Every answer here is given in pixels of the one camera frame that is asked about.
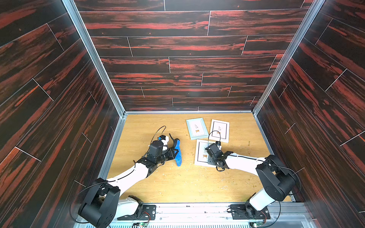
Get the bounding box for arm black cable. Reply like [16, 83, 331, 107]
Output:
[69, 125, 167, 224]
[207, 130, 303, 227]

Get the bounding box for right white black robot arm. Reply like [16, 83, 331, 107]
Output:
[205, 144, 299, 218]

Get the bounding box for blue microfiber cloth black trim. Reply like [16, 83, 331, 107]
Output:
[169, 134, 182, 167]

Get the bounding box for light blue picture frame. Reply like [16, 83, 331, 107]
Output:
[186, 118, 208, 140]

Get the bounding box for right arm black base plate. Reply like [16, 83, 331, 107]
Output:
[227, 204, 271, 220]

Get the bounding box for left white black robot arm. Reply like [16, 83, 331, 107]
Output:
[78, 146, 181, 228]

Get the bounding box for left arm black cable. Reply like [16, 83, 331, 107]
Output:
[69, 125, 167, 224]

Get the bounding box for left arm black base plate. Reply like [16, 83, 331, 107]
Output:
[117, 204, 156, 221]

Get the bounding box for cream white picture frame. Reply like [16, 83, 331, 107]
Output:
[194, 140, 215, 168]

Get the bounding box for white picture frame black border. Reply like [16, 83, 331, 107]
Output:
[209, 119, 230, 143]

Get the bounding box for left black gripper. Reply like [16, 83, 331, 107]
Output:
[154, 147, 179, 165]

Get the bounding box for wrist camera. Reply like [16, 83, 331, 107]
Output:
[205, 141, 223, 158]
[147, 135, 169, 160]

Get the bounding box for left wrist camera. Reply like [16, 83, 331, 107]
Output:
[147, 135, 169, 160]

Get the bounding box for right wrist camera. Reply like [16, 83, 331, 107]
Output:
[205, 141, 223, 158]

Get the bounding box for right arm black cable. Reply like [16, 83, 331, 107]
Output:
[207, 130, 303, 227]

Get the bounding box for aluminium front rail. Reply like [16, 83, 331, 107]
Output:
[109, 202, 318, 228]

